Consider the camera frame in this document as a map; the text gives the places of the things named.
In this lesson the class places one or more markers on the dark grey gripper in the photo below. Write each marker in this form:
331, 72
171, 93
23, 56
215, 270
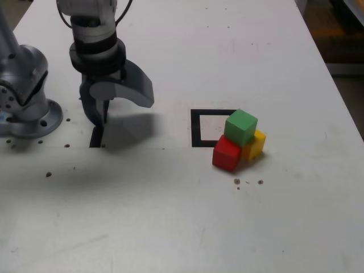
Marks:
105, 77

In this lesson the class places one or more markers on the red cube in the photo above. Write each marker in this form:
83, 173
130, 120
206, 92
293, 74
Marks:
226, 155

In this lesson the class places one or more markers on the green cube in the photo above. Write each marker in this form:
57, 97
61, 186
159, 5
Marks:
240, 128

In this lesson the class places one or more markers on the yellow cube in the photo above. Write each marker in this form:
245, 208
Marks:
254, 148

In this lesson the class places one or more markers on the black tape square outline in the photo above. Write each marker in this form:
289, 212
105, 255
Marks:
195, 128

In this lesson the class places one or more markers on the black tape strip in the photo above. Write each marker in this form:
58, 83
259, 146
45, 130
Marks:
96, 138

